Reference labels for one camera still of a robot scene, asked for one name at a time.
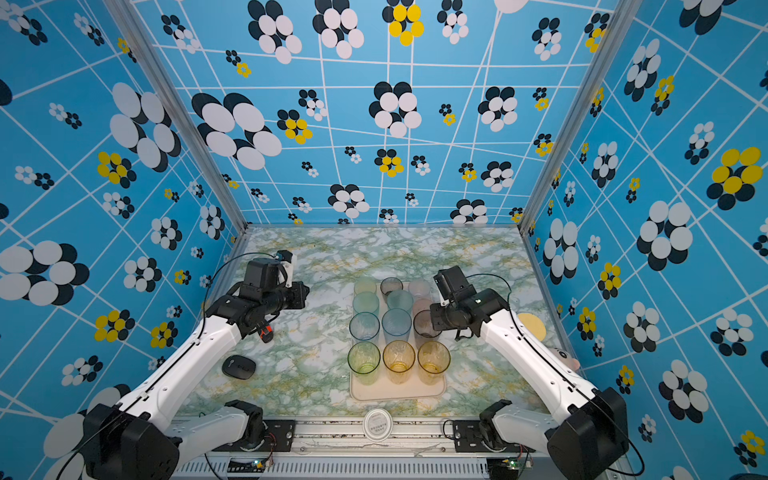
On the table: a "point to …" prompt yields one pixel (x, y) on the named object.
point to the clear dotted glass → (420, 289)
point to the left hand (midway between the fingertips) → (309, 287)
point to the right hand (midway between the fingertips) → (442, 316)
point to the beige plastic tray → (384, 390)
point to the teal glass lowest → (400, 299)
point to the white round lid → (378, 425)
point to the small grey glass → (390, 284)
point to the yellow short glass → (398, 359)
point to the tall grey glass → (422, 327)
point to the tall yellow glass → (433, 358)
